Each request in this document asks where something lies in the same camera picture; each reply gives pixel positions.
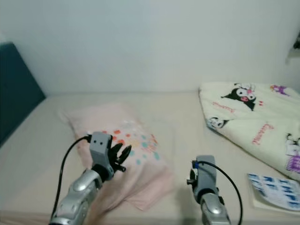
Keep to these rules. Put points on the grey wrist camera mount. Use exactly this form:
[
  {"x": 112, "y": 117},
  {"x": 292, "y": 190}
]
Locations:
[
  {"x": 206, "y": 176},
  {"x": 101, "y": 145}
]

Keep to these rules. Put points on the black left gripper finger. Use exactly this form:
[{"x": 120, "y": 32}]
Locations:
[
  {"x": 125, "y": 154},
  {"x": 115, "y": 152}
]

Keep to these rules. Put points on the pink pillow with coloured dots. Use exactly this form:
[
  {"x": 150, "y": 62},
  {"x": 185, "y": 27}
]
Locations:
[{"x": 98, "y": 122}]

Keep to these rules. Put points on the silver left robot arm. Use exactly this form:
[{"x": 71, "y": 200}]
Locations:
[{"x": 79, "y": 192}]

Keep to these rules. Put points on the white book with blue letters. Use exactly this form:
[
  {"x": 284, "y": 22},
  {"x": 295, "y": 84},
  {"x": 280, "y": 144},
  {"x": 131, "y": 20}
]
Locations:
[{"x": 274, "y": 192}]

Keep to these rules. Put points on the bed with beige sheet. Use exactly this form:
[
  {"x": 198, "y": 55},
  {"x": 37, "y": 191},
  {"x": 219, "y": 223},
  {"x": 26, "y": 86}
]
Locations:
[{"x": 168, "y": 117}]

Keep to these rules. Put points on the teal upholstered headboard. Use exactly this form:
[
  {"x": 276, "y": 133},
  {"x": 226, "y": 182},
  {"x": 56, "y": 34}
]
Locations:
[{"x": 18, "y": 89}]

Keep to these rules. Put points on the cream cartoon print quilt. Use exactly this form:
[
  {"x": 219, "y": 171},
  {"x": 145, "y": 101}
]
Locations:
[{"x": 253, "y": 117}]

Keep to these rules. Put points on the black window blind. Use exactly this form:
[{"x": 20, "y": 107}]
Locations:
[{"x": 296, "y": 43}]

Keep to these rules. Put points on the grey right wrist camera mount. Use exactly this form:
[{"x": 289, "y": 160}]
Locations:
[{"x": 206, "y": 176}]

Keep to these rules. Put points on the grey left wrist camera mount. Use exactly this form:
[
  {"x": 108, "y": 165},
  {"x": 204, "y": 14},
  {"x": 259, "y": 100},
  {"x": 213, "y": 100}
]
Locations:
[{"x": 101, "y": 145}]

